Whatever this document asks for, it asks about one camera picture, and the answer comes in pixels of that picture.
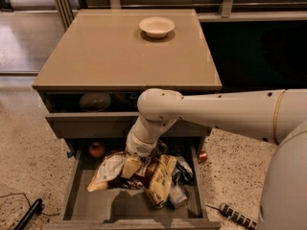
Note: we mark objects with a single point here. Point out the dark snack bag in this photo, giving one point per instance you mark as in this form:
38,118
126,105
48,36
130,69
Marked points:
182,172

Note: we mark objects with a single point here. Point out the beige drawer cabinet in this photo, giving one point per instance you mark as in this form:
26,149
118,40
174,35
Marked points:
104,51

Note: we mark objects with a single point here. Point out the red soda can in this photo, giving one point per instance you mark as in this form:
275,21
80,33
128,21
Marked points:
203,156

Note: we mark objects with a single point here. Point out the grey round object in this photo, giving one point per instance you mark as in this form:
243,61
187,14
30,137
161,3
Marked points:
94,101

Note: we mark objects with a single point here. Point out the black floor tool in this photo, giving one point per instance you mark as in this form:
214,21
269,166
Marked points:
34,209

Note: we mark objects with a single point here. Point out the brown chip bag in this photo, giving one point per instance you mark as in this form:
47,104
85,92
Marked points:
154,176

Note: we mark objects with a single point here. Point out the red apple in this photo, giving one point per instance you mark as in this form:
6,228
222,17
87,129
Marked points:
97,150

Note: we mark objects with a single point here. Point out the white bottle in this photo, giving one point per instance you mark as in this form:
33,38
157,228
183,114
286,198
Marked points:
177,195

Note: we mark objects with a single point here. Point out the white bowl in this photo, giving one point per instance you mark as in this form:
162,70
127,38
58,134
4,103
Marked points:
156,26

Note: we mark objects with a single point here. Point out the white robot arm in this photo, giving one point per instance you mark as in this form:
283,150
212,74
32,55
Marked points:
279,116

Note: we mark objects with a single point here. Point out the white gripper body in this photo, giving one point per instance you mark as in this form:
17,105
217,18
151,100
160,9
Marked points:
138,146

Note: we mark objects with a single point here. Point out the grey open middle drawer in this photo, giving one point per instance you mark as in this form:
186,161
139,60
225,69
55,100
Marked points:
119,209

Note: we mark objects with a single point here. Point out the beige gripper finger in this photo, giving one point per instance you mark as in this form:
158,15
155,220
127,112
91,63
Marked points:
131,165

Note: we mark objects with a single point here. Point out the black power strip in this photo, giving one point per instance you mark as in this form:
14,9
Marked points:
237,217

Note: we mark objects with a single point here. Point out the grey top drawer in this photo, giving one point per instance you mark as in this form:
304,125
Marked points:
84,125

